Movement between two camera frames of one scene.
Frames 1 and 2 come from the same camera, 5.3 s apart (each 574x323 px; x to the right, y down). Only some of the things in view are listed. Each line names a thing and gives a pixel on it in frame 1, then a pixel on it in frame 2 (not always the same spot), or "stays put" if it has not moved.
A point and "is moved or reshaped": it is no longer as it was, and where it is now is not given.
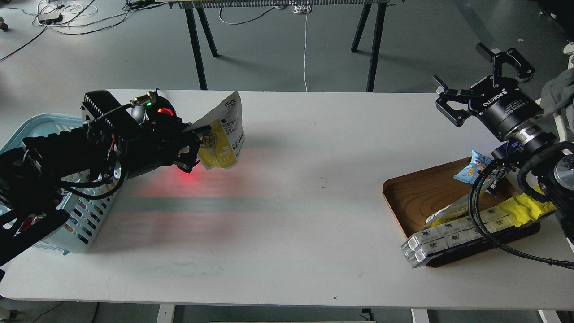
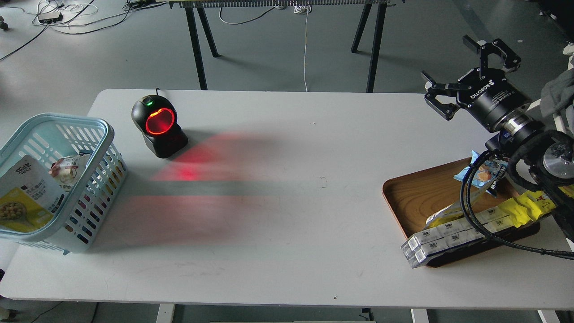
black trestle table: x=189 y=5 stays put
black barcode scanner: x=161 y=111 stays put
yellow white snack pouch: x=220 y=147 is moved or reshaped
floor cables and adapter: x=67 y=17 stays put
